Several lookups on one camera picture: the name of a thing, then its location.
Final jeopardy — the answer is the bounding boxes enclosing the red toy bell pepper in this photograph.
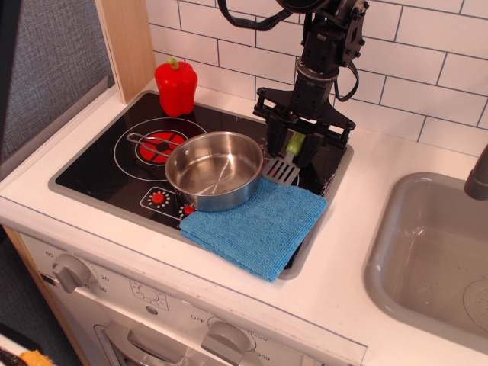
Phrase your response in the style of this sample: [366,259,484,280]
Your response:
[155,58,198,117]

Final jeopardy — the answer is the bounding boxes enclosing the stainless steel pan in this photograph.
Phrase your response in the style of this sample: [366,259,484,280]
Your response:
[126,131,264,212]

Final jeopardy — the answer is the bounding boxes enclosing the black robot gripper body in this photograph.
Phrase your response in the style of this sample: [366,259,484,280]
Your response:
[254,63,355,144]

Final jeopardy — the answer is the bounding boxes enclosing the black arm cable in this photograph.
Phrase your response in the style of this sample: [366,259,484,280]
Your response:
[216,0,360,103]

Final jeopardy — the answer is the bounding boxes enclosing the wooden side post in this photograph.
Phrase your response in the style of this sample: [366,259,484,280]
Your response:
[95,0,156,104]

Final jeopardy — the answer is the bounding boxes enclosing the grey oven door handle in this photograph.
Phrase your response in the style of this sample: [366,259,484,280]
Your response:
[104,322,220,365]

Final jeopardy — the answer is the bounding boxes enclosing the grey sink basin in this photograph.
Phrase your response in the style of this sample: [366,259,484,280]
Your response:
[364,172,487,353]

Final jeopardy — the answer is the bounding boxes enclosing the grey oven knob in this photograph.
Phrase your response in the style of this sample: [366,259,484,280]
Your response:
[201,321,250,365]

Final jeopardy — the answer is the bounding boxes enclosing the green handled grey spatula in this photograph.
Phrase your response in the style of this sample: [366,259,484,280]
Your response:
[262,132,306,185]

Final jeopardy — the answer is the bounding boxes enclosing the grey timer knob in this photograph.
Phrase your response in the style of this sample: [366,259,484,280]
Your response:
[53,254,92,294]

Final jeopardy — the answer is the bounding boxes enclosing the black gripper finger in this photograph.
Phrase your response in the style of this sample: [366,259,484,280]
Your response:
[266,118,288,156]
[296,134,327,167]

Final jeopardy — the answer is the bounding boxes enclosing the blue folded cloth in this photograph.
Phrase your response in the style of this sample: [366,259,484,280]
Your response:
[180,178,328,282]

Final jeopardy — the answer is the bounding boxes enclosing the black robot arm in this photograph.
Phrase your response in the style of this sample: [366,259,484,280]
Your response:
[254,1,369,168]

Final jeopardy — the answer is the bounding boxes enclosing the yellow object at corner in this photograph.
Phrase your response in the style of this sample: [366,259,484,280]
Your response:
[19,350,54,366]

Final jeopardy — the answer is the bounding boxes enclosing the grey faucet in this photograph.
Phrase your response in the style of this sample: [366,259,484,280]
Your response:
[464,146,488,201]

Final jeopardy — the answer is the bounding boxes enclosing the black toy stove top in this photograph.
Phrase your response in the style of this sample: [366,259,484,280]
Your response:
[49,93,349,271]

